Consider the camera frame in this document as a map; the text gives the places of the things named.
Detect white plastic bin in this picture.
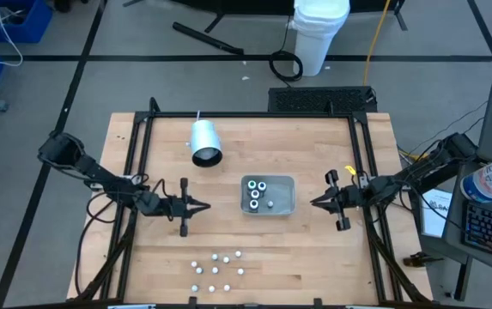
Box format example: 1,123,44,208
240,173,297,216

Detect black aluminium table frame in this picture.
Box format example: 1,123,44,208
67,97,434,309

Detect grey desk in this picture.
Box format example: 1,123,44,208
440,158,492,270

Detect thin black floor cable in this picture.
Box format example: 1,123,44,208
419,100,489,145
464,118,485,135

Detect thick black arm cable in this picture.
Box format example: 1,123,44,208
75,191,118,297

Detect white trash can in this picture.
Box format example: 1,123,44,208
287,0,352,78

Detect white wipes canister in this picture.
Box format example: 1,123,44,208
459,150,492,203

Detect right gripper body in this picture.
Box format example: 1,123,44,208
325,169,369,232

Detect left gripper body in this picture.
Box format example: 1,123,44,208
159,178,190,238

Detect yellow cable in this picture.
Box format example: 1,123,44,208
361,0,392,86

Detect white cup lying sideways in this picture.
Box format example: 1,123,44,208
186,110,224,168

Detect coiled black cable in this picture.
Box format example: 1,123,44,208
268,16,305,83

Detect black clamp tool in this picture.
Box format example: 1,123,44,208
403,251,444,268

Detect black perforated computer case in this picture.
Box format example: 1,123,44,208
266,85,379,115

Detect large blue storage bin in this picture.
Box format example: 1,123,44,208
0,0,53,44

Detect black fabric room divider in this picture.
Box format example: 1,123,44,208
123,0,410,34

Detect black rod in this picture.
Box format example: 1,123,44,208
171,21,246,56

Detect white paper sheet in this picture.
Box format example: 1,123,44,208
421,188,453,239

